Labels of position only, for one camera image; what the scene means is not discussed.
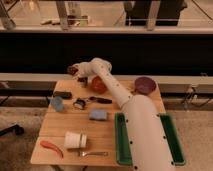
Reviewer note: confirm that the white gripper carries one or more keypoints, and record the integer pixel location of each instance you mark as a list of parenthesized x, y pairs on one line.
[(83, 69)]

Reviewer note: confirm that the dark red grape bunch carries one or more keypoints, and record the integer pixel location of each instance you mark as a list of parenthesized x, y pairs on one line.
[(72, 70)]

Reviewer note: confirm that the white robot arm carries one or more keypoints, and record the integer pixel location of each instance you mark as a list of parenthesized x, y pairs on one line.
[(149, 148)]

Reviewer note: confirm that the metal cup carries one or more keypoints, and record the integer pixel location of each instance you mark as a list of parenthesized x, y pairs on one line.
[(83, 82)]

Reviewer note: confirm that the white plastic cup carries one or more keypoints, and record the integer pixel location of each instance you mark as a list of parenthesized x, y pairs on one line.
[(75, 140)]

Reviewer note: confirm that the orange bowl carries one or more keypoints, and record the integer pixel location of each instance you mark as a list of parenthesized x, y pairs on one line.
[(98, 86)]

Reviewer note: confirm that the black rectangular block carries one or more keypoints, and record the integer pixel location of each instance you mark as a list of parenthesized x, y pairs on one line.
[(62, 94)]

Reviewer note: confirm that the small black white object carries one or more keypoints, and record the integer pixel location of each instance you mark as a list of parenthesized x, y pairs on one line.
[(79, 103)]

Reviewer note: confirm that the blue cloth sponge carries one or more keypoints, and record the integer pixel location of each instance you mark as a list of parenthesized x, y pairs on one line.
[(98, 114)]

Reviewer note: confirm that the wooden table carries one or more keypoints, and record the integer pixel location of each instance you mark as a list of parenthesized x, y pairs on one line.
[(100, 134)]

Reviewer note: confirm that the green plastic tray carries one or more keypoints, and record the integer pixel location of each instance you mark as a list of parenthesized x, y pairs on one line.
[(123, 154)]

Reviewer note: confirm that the black object on floor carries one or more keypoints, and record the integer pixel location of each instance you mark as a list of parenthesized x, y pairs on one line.
[(17, 129)]

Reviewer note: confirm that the black handled tool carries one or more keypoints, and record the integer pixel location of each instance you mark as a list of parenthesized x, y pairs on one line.
[(100, 100)]

